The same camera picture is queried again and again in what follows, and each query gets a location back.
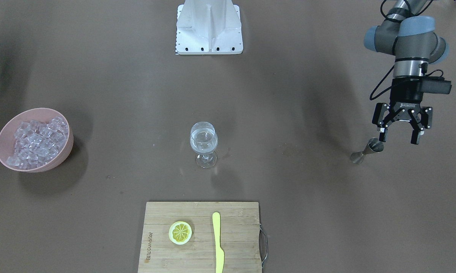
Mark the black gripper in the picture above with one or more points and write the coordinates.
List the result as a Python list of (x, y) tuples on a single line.
[(404, 94)]

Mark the bamboo cutting board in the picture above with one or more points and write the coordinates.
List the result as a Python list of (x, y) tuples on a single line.
[(239, 238)]

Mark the pink bowl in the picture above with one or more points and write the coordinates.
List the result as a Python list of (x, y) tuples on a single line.
[(39, 114)]

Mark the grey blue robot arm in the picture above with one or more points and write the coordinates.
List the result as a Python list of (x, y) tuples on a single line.
[(410, 37)]

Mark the clear wine glass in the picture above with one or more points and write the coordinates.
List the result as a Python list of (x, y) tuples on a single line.
[(204, 141)]

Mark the yellow lemon slice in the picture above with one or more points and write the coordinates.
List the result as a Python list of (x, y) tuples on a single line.
[(180, 232)]

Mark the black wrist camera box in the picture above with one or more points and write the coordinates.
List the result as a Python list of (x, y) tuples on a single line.
[(435, 85)]

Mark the yellow plastic knife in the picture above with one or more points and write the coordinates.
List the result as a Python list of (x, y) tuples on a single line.
[(219, 252)]

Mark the steel jigger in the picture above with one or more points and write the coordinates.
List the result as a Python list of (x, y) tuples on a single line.
[(373, 146)]

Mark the clear ice cubes pile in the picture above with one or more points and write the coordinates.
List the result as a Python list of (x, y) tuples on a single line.
[(37, 143)]

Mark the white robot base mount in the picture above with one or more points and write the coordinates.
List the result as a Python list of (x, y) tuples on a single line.
[(208, 27)]

